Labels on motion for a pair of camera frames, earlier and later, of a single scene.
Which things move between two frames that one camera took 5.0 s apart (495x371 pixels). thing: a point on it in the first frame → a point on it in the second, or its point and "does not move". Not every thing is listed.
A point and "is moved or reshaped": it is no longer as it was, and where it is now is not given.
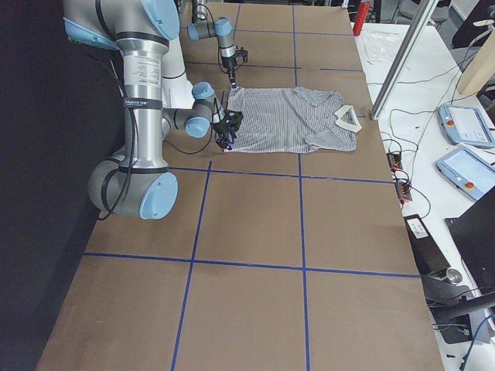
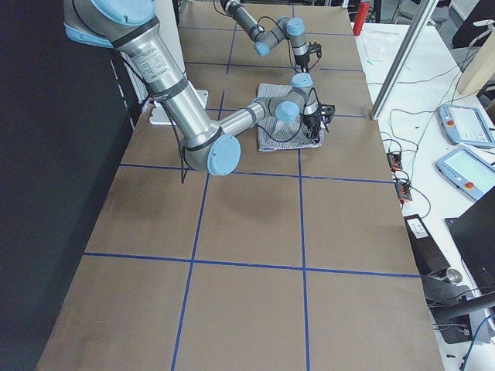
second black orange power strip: x=403 y=188 does not move
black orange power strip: x=394 y=161 does not move
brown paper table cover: x=265 y=262 does not move
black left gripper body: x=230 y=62 → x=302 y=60
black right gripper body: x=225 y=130 → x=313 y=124
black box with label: x=428 y=257 does not move
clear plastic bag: x=380 y=46 does not move
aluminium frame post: x=404 y=57 does not move
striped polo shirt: x=292 y=120 is moved or reshaped
